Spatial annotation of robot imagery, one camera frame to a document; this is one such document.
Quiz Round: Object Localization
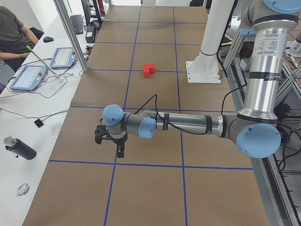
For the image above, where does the clear small plastic box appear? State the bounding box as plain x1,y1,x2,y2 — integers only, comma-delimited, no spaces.
49,121,62,136

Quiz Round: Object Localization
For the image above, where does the blue teach pendant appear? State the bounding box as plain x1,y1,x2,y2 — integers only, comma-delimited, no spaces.
50,47,77,69
9,65,47,91

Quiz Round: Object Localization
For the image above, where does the seated person dark shirt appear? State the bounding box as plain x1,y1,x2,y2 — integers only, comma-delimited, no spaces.
0,6,44,72

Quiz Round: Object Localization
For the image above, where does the aluminium frame post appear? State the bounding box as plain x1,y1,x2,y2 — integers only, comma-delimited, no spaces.
53,0,88,72

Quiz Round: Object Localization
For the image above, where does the black water bottle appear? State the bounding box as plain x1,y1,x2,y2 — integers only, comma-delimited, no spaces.
3,136,37,160

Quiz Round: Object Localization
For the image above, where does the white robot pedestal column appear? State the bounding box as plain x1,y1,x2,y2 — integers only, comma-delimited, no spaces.
186,0,237,84

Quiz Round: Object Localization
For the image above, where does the red block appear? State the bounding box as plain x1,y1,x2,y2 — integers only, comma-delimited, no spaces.
143,64,152,71
143,68,151,78
149,64,156,73

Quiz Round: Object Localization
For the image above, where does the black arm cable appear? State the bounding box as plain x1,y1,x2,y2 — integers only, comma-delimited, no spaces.
135,86,247,135

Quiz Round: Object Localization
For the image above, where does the far blue teach pendant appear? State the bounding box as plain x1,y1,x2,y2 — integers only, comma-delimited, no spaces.
50,47,77,69

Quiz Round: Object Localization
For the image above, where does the near blue teach pendant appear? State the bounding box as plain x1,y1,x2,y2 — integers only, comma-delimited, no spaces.
9,65,47,91

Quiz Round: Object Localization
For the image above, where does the black power adapter box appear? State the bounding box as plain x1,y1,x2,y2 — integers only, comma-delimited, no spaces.
85,25,95,43

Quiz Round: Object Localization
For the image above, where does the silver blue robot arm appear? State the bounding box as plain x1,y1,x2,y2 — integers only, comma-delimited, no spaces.
95,0,301,158

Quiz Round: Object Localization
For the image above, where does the clear plastic cap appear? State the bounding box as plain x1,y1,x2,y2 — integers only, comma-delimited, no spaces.
16,183,30,196

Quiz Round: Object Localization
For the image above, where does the black computer mouse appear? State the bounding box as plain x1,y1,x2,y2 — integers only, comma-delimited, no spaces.
43,36,54,43

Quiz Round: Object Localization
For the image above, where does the small black square pad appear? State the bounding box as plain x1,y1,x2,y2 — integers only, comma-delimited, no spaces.
34,119,44,128

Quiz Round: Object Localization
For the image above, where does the green tipped white stick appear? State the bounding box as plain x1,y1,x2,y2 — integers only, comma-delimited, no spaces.
26,45,59,77

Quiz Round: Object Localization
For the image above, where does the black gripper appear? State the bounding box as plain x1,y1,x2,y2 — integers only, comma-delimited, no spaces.
109,132,128,158

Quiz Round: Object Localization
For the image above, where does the black keyboard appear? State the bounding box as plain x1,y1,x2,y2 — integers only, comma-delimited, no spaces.
70,15,83,35

